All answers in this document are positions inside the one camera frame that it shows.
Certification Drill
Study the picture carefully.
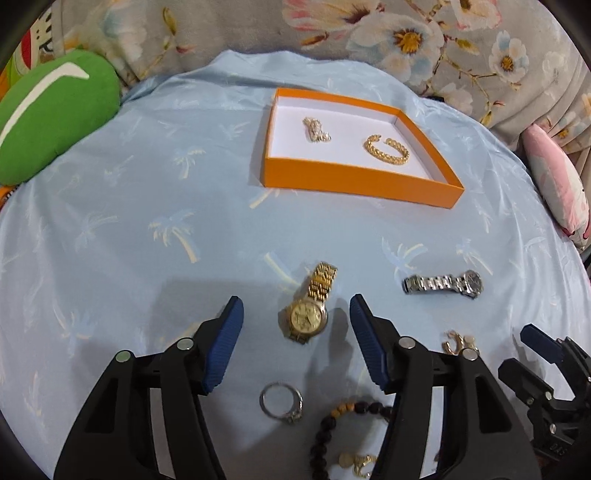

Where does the gold chain bangle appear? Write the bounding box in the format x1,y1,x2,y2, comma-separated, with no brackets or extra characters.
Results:
364,134,411,167

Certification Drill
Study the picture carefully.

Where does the black bead bracelet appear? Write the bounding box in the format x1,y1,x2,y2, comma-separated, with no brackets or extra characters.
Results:
311,401,394,480

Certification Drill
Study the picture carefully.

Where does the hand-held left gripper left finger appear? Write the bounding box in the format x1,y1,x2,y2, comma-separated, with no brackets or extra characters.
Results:
53,295,245,480

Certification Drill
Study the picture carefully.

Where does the gold charm earring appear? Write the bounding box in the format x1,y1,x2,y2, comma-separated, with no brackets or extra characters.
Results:
338,452,378,479

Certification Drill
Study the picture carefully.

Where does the silver wristwatch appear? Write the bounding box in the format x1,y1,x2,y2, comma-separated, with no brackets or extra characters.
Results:
403,270,484,299

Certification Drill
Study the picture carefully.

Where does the orange cardboard box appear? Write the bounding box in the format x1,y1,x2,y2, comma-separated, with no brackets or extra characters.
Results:
262,87,465,209

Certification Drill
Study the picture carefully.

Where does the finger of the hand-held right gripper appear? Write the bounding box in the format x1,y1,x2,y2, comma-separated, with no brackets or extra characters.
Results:
498,357,578,418
519,324,591,402

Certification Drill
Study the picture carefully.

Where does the gold wristwatch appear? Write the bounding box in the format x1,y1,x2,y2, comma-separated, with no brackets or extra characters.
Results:
278,261,339,345

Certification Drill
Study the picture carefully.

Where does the orange cartoon printed cloth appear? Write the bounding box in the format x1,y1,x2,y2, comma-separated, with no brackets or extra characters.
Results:
0,9,75,100

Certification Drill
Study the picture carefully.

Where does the grey floral blanket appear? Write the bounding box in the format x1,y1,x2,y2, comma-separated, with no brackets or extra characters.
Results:
60,0,591,153

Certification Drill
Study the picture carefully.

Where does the pink printed pillow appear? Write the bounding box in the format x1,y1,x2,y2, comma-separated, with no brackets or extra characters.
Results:
522,124,591,251

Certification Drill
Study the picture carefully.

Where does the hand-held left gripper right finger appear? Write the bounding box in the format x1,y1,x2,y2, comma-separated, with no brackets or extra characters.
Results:
349,293,541,480

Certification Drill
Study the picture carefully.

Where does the silver ring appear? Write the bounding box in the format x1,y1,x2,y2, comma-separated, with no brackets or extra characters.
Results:
259,381,304,424

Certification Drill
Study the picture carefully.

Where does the light blue palm-print cloth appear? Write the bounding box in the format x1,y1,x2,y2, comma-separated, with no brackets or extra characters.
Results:
0,48,591,480

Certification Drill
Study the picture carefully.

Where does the green pillow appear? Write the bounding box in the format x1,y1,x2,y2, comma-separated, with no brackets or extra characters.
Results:
0,50,122,185

